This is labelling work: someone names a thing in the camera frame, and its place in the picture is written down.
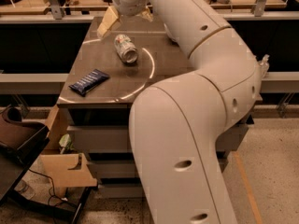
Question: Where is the cardboard piece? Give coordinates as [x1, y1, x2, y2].
[40, 105, 97, 198]

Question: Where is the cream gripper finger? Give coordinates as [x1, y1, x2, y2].
[139, 7, 153, 22]
[97, 6, 121, 38]

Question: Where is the silver green 7up can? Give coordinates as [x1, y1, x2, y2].
[114, 34, 138, 63]

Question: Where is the grey drawer cabinet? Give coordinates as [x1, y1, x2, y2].
[56, 14, 263, 200]

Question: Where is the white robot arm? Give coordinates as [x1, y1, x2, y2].
[98, 0, 261, 224]

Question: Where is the white ceramic bowl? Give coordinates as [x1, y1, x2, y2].
[164, 23, 177, 43]

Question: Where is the black floor cable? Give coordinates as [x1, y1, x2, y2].
[28, 168, 78, 208]

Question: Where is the dark brown chair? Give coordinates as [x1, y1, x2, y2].
[0, 105, 49, 203]

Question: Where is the top grey drawer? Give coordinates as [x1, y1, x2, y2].
[67, 124, 249, 153]

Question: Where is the dark blue snack packet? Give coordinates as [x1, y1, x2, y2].
[69, 69, 110, 97]

